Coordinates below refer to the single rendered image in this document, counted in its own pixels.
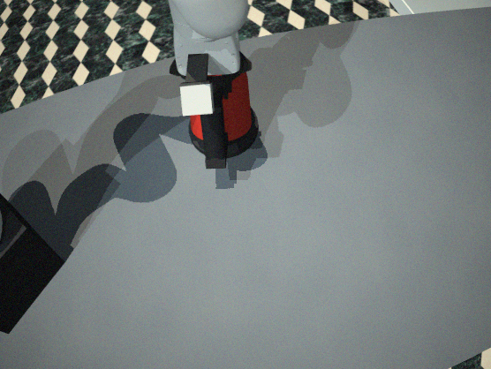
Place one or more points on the dark round disk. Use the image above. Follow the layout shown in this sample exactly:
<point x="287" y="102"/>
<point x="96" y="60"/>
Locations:
<point x="236" y="148"/>

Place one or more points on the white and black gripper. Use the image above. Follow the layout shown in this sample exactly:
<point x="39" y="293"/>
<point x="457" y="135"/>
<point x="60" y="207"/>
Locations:
<point x="223" y="59"/>

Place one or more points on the red kettle with grey lid and handle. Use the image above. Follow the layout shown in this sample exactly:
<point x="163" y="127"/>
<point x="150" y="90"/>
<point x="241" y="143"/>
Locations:
<point x="219" y="130"/>

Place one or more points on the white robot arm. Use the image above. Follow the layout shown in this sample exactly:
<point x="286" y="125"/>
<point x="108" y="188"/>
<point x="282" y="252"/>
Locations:
<point x="214" y="19"/>

